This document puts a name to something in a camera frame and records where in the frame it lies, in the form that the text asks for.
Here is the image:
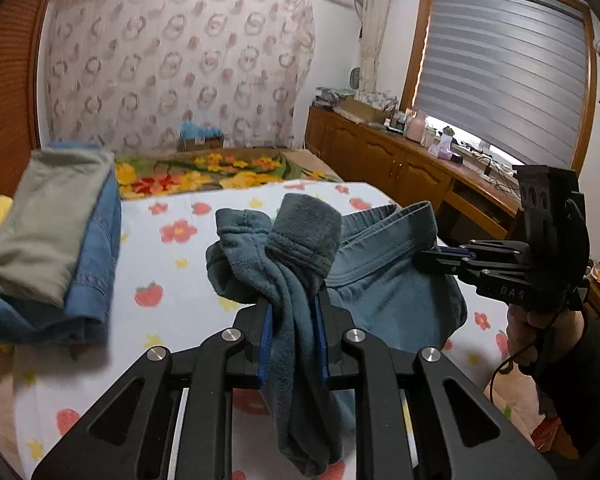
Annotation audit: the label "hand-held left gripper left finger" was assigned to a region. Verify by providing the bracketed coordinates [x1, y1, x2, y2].
[30, 297, 276, 480]

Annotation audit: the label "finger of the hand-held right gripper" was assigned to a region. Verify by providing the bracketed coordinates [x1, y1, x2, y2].
[413, 249, 533, 293]
[437, 239, 531, 262]

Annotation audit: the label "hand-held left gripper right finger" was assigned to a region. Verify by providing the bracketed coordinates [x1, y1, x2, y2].
[315, 290, 556, 480]

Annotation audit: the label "teal pants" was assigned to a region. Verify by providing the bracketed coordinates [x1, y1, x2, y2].
[205, 192, 468, 478]

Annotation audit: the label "person's right forearm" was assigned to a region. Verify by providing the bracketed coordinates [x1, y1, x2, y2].
[537, 310, 600, 461]

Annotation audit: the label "person's right hand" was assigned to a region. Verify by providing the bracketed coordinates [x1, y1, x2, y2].
[505, 307, 552, 373]

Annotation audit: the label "pink tissue pack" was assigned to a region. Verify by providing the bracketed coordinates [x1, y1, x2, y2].
[430, 135, 456, 161]

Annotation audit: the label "strawberry printed bed sheet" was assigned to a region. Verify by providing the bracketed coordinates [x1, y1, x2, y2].
[0, 180, 511, 480]

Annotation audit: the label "wooden cabinet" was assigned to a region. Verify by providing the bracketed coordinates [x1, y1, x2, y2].
[305, 105, 526, 241]

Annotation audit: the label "pink bottle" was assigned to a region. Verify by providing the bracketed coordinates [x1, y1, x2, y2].
[405, 110, 428, 143]

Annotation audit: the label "floral blanket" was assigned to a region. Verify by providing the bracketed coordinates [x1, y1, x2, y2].
[112, 147, 551, 453]

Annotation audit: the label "blue denim folded jeans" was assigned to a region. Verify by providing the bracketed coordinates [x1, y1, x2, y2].
[0, 142, 123, 346]

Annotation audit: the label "grey window blind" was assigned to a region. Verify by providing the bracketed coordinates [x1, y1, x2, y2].
[415, 0, 588, 161]

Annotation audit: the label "blue knitted item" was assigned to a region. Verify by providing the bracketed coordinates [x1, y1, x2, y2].
[180, 120, 223, 142]

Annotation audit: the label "beige window curtain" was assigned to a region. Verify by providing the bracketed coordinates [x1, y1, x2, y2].
[357, 0, 393, 93]

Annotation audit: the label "grey folded garment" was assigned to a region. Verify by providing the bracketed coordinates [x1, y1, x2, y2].
[0, 147, 116, 308]

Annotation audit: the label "wooden wardrobe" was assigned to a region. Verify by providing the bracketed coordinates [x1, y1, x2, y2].
[0, 0, 63, 221]

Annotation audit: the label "black cable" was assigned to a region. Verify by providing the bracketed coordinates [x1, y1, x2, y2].
[490, 310, 556, 406]

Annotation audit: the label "patterned wall curtain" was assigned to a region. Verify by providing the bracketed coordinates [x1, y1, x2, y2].
[45, 0, 316, 153]

